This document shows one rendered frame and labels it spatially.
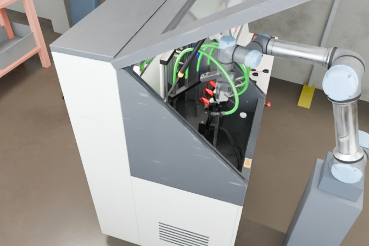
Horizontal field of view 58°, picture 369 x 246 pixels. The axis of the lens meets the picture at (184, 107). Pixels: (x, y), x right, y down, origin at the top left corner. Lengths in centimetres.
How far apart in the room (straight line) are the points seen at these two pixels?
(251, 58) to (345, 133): 48
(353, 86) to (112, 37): 93
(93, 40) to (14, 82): 274
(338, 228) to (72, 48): 156
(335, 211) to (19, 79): 339
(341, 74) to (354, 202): 76
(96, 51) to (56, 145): 192
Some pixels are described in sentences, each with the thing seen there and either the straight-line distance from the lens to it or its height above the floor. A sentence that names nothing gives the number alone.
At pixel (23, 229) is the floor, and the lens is 270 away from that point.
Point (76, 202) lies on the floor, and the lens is 271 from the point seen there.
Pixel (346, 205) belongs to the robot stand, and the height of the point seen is 79.
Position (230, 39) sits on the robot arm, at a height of 146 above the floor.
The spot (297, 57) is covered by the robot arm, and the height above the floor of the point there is 143.
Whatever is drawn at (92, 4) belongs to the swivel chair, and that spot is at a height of 94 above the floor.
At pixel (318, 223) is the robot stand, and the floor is 58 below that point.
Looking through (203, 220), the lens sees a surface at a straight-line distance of 184.
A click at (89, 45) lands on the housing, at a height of 150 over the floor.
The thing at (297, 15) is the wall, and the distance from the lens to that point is 355.
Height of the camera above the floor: 216
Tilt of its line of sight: 40 degrees down
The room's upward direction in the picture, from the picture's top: 1 degrees clockwise
